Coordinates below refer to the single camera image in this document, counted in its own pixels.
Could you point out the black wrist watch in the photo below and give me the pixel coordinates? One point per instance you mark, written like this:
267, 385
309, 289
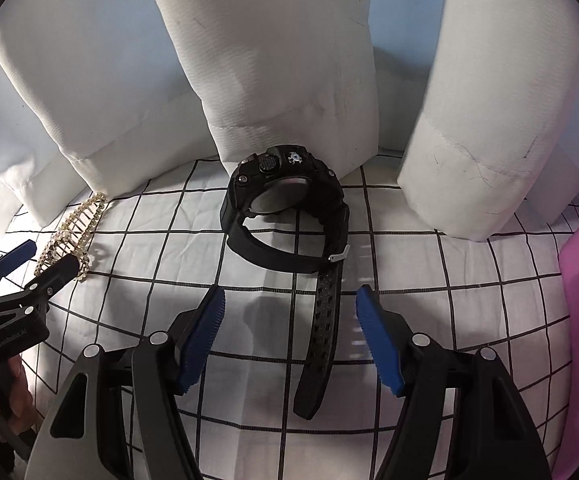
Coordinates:
269, 256

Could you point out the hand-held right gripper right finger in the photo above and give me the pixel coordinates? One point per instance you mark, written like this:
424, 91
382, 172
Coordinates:
379, 347

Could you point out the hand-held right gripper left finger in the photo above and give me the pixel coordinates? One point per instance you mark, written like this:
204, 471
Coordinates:
203, 342

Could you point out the white black-checked tablecloth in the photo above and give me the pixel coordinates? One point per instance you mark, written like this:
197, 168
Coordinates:
419, 285

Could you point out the white curtain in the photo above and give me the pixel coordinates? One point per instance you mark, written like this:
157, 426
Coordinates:
269, 60

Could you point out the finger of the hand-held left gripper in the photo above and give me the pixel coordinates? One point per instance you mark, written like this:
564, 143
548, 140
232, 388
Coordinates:
51, 277
19, 254

